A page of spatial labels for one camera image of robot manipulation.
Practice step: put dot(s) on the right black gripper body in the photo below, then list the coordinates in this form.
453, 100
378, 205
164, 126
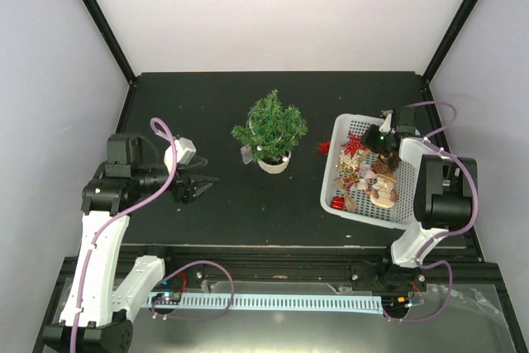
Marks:
377, 145

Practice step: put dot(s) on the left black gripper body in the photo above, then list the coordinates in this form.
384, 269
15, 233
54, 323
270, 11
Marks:
178, 191

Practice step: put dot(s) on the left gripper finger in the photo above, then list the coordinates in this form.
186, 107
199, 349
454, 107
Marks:
204, 181
198, 190

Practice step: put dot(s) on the brown pine cone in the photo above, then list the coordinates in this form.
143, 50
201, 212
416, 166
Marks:
386, 164

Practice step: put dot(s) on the red star ornament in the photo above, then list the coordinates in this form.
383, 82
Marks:
353, 145

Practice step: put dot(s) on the clear battery box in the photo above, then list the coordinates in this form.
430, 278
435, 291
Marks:
246, 154

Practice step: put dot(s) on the red berry sprig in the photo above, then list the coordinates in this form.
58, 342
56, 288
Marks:
324, 147

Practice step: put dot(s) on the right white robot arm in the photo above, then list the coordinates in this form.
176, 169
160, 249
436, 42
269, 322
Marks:
446, 197

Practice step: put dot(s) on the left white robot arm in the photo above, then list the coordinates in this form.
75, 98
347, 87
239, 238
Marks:
98, 315

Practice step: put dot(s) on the white tree pot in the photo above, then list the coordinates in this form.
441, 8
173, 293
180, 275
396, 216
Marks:
275, 166

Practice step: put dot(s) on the small green christmas tree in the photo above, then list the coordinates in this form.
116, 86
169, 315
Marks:
271, 129

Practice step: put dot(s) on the wooden snowman ornament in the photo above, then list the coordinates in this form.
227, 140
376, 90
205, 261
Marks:
383, 193

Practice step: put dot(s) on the red gift box ornament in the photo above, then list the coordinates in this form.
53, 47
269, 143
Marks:
338, 203

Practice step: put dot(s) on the white perforated plastic basket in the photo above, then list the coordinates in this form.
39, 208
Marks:
358, 186

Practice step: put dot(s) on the left circuit board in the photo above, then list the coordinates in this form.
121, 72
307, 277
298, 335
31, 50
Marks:
166, 298

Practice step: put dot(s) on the circuit board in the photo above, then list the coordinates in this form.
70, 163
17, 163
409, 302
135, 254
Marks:
402, 301
166, 298

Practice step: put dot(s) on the right circuit board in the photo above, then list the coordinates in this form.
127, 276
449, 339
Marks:
402, 301

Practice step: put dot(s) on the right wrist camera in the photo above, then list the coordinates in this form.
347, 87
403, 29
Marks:
386, 127

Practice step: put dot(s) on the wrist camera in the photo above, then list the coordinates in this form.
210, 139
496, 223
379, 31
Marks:
185, 151
386, 127

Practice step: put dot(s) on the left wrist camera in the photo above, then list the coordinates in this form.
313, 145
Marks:
185, 151

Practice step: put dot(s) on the white slotted cable duct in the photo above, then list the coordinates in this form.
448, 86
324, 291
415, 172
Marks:
274, 302

